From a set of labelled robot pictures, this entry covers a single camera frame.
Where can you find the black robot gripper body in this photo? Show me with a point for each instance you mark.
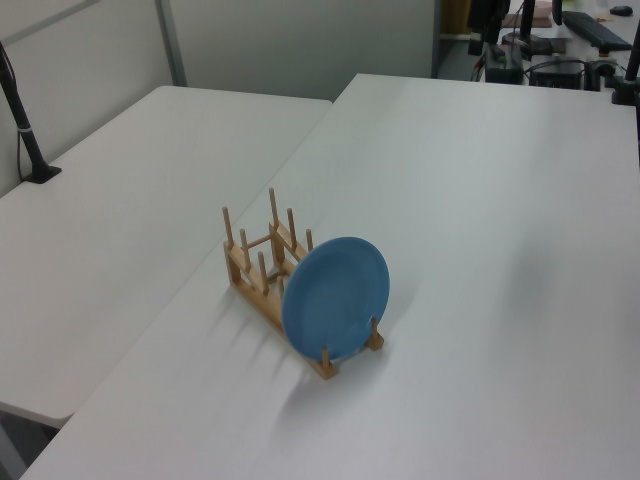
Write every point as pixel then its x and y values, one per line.
pixel 487 12

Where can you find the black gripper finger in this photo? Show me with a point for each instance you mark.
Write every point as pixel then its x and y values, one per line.
pixel 475 45
pixel 496 39

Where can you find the blue round plate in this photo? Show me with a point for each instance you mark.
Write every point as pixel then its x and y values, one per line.
pixel 335 295

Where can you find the wooden plate rack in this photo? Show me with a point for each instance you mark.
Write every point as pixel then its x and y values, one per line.
pixel 241 272

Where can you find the black device with green top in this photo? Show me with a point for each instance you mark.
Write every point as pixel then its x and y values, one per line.
pixel 505 67

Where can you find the black monitor stand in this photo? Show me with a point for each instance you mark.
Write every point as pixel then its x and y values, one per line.
pixel 527 40

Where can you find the black equipment box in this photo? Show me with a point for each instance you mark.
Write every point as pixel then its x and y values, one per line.
pixel 557 75

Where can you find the black computer keyboard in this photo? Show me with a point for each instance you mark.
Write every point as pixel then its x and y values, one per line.
pixel 595 30

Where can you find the black computer mouse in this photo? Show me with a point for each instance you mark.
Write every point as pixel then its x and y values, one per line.
pixel 620 9

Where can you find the black clamped pole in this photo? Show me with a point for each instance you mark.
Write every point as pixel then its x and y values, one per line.
pixel 631 65

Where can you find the black camera pole with base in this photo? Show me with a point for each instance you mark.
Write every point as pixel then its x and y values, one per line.
pixel 22 127

